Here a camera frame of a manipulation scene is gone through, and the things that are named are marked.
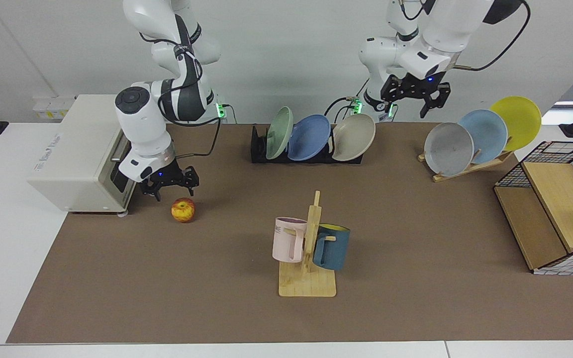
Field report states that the pink mug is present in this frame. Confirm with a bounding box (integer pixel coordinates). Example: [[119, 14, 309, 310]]
[[272, 217, 308, 263]]

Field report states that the pale toaster oven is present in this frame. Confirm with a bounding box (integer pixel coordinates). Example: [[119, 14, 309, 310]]
[[27, 94, 142, 217]]

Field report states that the dark blue mug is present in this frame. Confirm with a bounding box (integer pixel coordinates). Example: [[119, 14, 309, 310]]
[[312, 224, 351, 271]]

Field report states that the black dish rack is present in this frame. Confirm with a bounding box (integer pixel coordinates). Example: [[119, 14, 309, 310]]
[[251, 124, 364, 165]]

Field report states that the wire basket with wooden floor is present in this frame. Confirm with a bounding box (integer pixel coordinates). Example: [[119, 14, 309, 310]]
[[494, 141, 573, 276]]

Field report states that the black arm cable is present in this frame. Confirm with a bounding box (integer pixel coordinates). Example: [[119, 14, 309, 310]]
[[452, 0, 532, 71], [140, 30, 223, 160]]

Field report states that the yellow plate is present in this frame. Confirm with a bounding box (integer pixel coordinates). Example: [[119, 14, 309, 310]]
[[489, 96, 542, 152]]

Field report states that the red yellow apple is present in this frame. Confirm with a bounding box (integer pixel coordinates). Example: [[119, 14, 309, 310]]
[[171, 197, 196, 223]]

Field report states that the wooden plate rack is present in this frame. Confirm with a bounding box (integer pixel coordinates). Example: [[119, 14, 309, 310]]
[[418, 137, 516, 183]]

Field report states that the brown table cloth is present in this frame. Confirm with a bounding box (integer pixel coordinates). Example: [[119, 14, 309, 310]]
[[6, 122, 573, 344]]

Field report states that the beige plate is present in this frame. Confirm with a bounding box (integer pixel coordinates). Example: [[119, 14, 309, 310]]
[[331, 113, 376, 162]]

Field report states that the green plate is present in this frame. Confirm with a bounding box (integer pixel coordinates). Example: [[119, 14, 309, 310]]
[[266, 106, 294, 160]]

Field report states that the grey plate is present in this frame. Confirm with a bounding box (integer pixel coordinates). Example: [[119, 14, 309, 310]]
[[424, 122, 475, 177]]

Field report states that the light blue plate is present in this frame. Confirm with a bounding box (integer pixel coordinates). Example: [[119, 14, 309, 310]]
[[458, 109, 508, 165]]

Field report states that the wooden cup stand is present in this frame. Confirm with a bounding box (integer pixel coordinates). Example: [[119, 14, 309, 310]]
[[279, 190, 337, 298]]

